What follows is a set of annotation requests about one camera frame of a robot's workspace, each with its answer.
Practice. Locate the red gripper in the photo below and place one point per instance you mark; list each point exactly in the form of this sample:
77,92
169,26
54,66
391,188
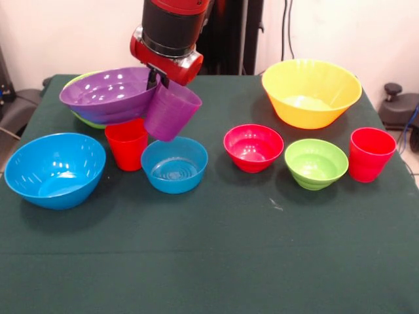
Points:
176,70

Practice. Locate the purple cup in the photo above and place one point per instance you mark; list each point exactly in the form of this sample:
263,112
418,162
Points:
167,114

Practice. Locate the purple bowl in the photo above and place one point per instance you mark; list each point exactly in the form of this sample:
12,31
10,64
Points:
104,95

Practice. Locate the large green bowl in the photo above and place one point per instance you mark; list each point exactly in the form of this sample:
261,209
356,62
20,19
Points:
93,123

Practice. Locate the red cup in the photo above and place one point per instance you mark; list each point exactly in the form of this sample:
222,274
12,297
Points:
370,163
126,153

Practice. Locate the small blue bowl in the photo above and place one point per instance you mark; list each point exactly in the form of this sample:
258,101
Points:
173,176

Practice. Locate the small pink bowl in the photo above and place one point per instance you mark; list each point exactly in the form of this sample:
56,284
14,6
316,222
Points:
253,153

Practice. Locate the large blue bowl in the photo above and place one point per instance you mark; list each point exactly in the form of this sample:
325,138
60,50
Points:
55,176

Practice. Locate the grey stand base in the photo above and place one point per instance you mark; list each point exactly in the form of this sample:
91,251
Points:
401,111
19,108

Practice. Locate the large yellow bowl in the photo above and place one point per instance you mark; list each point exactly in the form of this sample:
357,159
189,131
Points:
307,108

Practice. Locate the black equipment box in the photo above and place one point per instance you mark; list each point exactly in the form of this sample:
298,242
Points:
5,81

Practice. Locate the dark green tablecloth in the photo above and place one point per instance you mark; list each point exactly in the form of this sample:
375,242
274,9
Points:
209,245

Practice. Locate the small green bowl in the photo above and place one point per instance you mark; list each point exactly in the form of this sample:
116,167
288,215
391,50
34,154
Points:
314,167

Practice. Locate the black knob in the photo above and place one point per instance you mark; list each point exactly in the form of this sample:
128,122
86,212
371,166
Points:
393,89

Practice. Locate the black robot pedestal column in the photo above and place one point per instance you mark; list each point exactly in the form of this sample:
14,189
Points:
232,32

